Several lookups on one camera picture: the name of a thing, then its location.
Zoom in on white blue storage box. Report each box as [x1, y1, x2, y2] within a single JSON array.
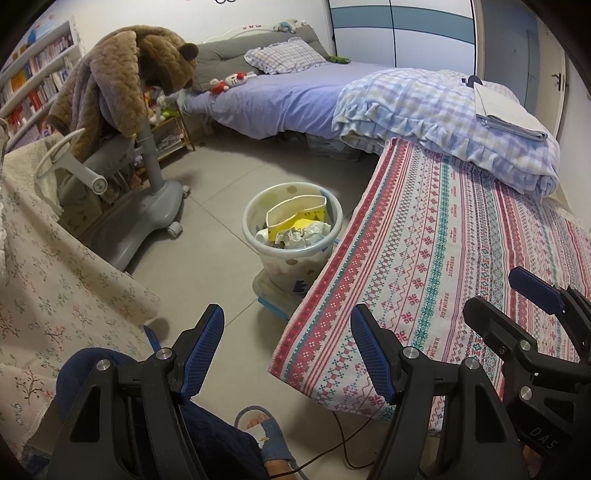
[[253, 272, 306, 320]]

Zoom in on wooden bedside shelf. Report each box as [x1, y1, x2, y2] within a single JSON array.
[[147, 114, 197, 156]]

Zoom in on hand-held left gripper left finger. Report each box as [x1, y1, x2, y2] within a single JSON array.
[[46, 303, 225, 480]]

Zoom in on white tissue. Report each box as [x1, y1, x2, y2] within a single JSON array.
[[276, 227, 306, 250]]

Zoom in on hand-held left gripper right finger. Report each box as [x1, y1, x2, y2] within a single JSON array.
[[351, 304, 529, 480]]

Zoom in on folded grey sheets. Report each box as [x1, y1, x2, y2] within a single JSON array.
[[475, 83, 549, 142]]

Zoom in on purple bed sheet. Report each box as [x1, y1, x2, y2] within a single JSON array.
[[184, 62, 399, 140]]

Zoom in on white bookshelf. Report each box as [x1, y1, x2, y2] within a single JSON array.
[[0, 21, 85, 141]]

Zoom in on dark blue trousers leg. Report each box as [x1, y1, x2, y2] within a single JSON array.
[[55, 348, 269, 480]]

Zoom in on red white plush toy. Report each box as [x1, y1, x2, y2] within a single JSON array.
[[210, 71, 257, 96]]

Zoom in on black cable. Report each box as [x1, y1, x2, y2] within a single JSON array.
[[295, 410, 445, 480]]

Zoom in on clear underbed storage box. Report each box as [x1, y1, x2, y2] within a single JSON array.
[[305, 131, 385, 163]]

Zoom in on brown fleece coat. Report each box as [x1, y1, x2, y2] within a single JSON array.
[[46, 25, 199, 158]]

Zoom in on white snack wrapper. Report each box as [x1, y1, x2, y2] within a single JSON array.
[[305, 222, 332, 248]]

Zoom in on grey headboard cushion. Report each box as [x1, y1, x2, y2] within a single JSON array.
[[194, 24, 331, 71]]

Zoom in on foot in blue slipper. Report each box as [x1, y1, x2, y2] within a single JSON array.
[[235, 405, 297, 480]]

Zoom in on red teal patterned bedspread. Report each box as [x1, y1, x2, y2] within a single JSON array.
[[269, 138, 591, 435]]

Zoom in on checked ruffled blanket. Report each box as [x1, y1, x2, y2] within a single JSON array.
[[332, 69, 561, 204]]

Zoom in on grey swivel chair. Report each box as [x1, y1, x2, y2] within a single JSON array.
[[36, 124, 191, 273]]

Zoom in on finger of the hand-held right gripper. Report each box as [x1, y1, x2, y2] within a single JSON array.
[[509, 267, 591, 356], [463, 298, 591, 407]]

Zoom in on checked ruffled pillow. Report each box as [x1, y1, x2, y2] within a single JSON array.
[[244, 38, 329, 75]]

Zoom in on white blue wardrobe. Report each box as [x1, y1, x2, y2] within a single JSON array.
[[328, 0, 485, 80]]

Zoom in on white door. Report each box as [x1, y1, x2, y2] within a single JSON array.
[[526, 25, 568, 139]]

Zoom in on cream floral cloth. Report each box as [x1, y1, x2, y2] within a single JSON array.
[[0, 152, 162, 455]]

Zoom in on yellow white paper box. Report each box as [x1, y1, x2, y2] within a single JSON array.
[[265, 195, 328, 241]]

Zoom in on row of books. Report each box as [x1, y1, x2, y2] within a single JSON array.
[[0, 34, 77, 132]]

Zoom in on white plastic bucket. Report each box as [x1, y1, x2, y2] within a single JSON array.
[[243, 182, 345, 296]]

